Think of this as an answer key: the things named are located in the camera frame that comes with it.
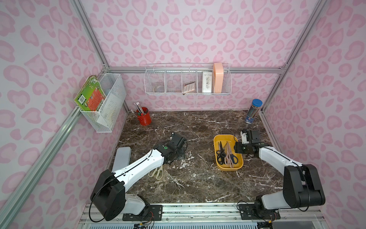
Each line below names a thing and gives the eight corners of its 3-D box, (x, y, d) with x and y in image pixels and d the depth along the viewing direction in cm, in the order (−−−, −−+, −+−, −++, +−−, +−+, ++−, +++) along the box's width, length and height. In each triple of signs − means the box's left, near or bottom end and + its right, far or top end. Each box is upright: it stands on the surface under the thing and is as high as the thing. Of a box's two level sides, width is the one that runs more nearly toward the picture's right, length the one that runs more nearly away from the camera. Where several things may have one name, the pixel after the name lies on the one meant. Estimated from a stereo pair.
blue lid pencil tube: (244, 123, 114) (253, 104, 98) (245, 117, 118) (253, 98, 102) (252, 125, 113) (262, 106, 97) (252, 119, 117) (262, 99, 101)
